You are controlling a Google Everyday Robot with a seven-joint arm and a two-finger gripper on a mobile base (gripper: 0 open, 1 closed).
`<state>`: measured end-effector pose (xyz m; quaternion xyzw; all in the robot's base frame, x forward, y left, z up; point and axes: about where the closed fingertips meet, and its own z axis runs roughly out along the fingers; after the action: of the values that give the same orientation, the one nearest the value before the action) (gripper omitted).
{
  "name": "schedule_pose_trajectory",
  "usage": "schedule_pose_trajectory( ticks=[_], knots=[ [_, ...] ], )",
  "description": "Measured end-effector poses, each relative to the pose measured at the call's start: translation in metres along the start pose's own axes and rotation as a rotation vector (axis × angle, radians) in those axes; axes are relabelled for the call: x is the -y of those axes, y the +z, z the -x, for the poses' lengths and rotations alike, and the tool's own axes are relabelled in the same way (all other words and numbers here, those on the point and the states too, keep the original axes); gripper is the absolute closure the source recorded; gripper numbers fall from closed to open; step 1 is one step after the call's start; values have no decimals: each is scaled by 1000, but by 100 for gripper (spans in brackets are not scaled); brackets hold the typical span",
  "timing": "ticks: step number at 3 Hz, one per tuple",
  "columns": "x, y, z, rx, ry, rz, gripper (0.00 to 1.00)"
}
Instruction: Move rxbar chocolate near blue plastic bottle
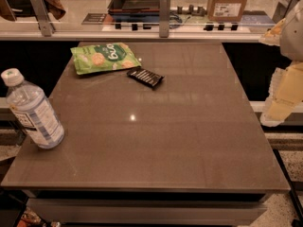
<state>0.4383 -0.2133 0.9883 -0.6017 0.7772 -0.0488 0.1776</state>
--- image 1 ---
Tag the cardboard box with label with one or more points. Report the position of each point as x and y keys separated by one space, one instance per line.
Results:
x=225 y=10

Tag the right grey metal post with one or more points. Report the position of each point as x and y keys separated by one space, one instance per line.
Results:
x=283 y=8

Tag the left grey metal post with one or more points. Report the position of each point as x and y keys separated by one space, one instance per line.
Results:
x=44 y=23

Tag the blue plastic water bottle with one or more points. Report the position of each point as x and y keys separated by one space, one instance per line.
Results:
x=33 y=110

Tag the black rxbar chocolate bar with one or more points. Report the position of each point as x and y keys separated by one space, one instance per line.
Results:
x=145 y=77

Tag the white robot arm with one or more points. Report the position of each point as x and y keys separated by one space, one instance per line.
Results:
x=291 y=38

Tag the dark metal tray bin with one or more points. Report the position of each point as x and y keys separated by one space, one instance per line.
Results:
x=133 y=6

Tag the grey metal post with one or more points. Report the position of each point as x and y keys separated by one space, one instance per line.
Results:
x=44 y=23
x=164 y=18
x=283 y=8

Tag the green snack bag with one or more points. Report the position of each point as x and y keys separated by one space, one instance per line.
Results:
x=103 y=58

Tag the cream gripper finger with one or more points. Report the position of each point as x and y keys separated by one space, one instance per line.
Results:
x=285 y=93
x=272 y=36

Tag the middle grey metal post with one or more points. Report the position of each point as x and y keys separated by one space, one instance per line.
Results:
x=164 y=18

